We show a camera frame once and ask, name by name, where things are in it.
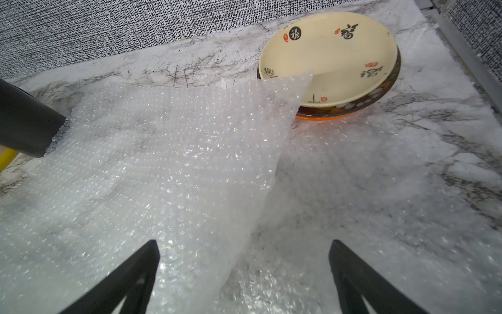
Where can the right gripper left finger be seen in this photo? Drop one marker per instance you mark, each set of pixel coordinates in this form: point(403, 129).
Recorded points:
point(130, 285)

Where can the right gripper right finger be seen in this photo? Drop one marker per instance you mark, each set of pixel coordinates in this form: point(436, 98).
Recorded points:
point(357, 283)

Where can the bubble wrap around orange plate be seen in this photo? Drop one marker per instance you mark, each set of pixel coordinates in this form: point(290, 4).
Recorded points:
point(188, 167)

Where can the red floral plate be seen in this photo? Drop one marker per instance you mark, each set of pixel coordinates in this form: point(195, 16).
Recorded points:
point(353, 108)

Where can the cream plate with calligraphy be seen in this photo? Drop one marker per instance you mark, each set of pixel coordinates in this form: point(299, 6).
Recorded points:
point(344, 29)

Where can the bubble dark red plate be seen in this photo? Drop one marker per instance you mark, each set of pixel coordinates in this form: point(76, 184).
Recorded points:
point(417, 199)

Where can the yellow bamboo steamer basket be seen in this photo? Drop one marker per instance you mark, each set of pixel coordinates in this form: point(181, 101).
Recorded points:
point(6, 157)

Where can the black cup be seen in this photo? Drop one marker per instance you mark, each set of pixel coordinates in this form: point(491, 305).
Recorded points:
point(27, 125)

